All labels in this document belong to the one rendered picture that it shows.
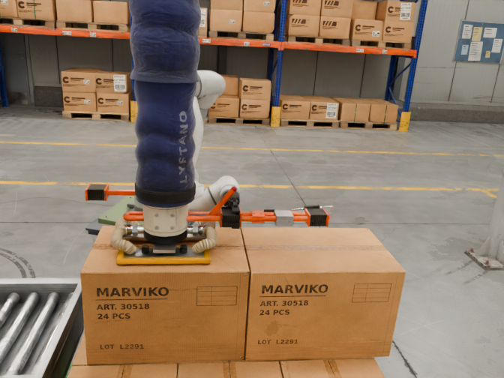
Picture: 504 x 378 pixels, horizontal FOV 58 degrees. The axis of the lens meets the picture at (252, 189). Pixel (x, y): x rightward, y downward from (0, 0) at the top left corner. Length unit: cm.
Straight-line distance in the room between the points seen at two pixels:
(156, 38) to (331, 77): 921
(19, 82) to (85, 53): 148
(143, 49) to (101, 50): 874
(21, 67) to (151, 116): 915
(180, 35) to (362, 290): 113
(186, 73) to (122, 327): 95
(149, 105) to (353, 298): 104
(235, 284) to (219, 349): 30
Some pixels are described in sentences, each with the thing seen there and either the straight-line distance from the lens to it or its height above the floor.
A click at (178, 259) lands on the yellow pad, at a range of 169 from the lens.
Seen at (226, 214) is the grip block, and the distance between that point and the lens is 173.
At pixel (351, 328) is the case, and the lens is 191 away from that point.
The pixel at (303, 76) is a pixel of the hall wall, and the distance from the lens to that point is 1044.
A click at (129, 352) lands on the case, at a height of 60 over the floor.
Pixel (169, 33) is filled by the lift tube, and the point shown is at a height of 175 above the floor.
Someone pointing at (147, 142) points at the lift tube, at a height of 139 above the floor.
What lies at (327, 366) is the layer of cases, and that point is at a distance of 194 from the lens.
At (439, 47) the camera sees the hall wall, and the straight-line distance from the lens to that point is 1155.
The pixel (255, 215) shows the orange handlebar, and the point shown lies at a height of 109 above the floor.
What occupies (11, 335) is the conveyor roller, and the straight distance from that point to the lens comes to 217.
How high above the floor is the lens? 178
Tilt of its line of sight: 19 degrees down
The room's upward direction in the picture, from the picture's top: 4 degrees clockwise
